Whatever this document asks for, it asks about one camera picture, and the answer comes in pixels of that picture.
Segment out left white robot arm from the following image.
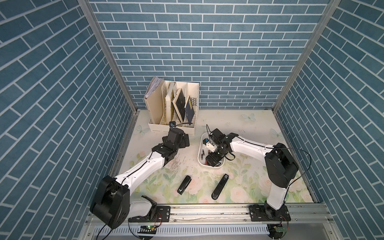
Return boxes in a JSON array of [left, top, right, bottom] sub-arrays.
[[90, 128, 190, 230]]

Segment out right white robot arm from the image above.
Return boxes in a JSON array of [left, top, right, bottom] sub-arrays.
[[202, 129, 299, 211]]

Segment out white plastic storage box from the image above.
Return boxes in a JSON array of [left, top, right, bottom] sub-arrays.
[[197, 133, 226, 170]]

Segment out dark blue notebook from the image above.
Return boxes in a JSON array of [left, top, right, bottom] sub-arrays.
[[185, 96, 195, 125]]

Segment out beige desktop file organizer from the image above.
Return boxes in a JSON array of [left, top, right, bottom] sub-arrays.
[[144, 77, 200, 135]]

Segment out floral table mat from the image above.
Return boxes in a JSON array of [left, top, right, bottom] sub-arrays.
[[108, 109, 314, 205]]

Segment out long black stapler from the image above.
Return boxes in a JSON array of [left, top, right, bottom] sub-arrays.
[[211, 174, 229, 200]]

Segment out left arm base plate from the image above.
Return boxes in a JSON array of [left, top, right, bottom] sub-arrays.
[[129, 206, 171, 223]]

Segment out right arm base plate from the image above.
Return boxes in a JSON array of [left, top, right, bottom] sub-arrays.
[[249, 203, 291, 222]]

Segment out aluminium mounting rail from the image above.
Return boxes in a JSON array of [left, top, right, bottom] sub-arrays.
[[85, 203, 334, 226]]

